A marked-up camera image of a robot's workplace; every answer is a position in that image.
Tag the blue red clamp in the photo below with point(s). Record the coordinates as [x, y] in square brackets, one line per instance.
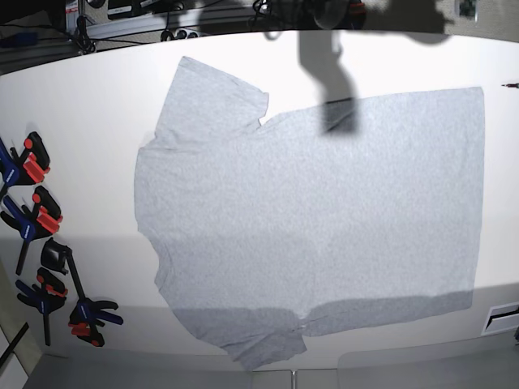
[42, 221]
[46, 297]
[27, 168]

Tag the black cables background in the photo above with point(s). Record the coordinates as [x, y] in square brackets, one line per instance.
[82, 40]

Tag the small red pen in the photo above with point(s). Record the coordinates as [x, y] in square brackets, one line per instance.
[511, 85]

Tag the grey T-shirt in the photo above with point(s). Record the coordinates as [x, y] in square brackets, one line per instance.
[356, 213]

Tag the blue red clamp upper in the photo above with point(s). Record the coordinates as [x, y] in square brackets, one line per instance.
[27, 168]

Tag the long bar clamp black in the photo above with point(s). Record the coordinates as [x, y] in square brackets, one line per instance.
[88, 315]

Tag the black strip left edge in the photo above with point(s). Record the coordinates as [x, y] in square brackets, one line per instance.
[12, 345]

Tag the white label black mark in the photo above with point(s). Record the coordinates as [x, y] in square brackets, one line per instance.
[501, 319]

